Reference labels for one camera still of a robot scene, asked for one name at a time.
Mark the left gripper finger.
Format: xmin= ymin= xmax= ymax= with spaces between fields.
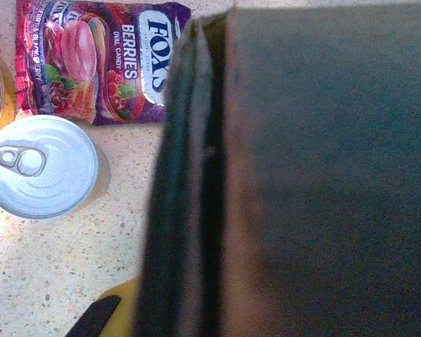
xmin=65 ymin=275 xmax=141 ymax=337

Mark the brown cardboard paper box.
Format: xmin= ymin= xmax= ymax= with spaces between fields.
xmin=133 ymin=0 xmax=421 ymax=337

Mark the small tin can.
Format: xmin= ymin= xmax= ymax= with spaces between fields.
xmin=0 ymin=114 xmax=112 ymax=221

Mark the purple Fox's candy bag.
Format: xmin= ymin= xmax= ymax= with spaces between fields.
xmin=15 ymin=0 xmax=192 ymax=126

